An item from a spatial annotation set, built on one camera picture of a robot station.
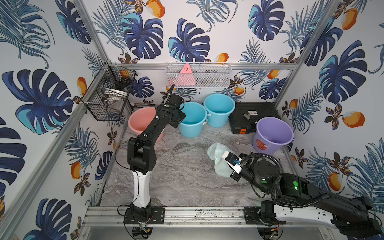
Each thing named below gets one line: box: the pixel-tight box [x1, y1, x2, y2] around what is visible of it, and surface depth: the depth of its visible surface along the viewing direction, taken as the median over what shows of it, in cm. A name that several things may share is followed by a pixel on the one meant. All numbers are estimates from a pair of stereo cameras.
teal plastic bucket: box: [178, 101, 207, 138], surface depth 101 cm
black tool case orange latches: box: [229, 102, 281, 134], surface depth 109 cm
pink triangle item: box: [177, 63, 196, 86], surface depth 92 cm
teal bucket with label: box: [203, 93, 236, 128], surface depth 106 cm
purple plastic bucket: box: [252, 117, 295, 156], surface depth 93 cm
